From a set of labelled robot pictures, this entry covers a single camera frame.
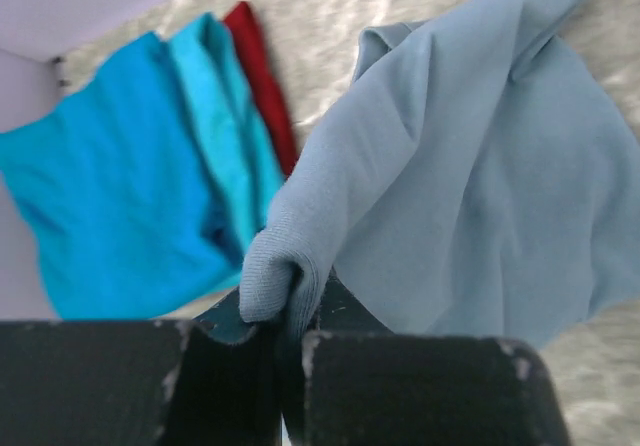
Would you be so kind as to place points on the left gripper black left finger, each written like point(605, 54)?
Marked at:
point(204, 381)

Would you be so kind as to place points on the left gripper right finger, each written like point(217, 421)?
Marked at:
point(350, 381)

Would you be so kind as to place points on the grey-blue t-shirt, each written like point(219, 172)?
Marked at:
point(474, 180)

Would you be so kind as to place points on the folded blue t-shirt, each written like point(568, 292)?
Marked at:
point(111, 183)

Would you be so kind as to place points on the folded teal t-shirt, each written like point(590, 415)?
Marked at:
point(230, 131)

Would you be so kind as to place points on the folded dark red t-shirt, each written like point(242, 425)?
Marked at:
point(252, 53)

